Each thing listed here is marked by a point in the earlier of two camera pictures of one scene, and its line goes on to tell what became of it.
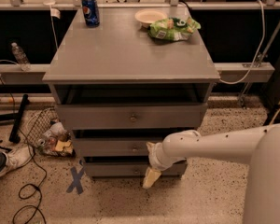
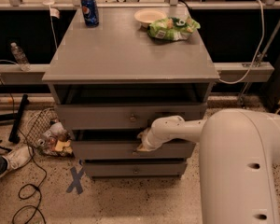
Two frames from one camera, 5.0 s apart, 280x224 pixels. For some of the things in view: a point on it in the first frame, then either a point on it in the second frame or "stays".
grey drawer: (112, 147) stays
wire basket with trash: (46, 133) stays
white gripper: (154, 157) to (151, 139)
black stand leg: (17, 118) stays
